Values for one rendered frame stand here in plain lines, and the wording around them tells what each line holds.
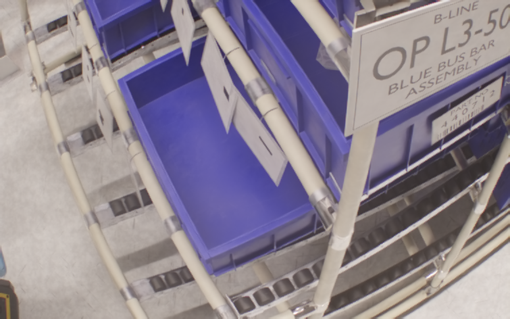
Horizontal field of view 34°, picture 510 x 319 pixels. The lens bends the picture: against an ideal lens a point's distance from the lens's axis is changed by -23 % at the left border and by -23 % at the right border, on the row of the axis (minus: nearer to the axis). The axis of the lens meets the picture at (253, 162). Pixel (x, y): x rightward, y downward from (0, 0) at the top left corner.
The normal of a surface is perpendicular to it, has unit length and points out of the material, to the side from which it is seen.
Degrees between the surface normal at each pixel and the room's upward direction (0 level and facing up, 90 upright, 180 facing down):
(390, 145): 90
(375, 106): 90
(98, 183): 0
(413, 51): 90
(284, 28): 5
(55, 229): 0
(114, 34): 90
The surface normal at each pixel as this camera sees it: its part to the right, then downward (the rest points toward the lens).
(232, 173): -0.04, -0.41
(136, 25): 0.46, 0.80
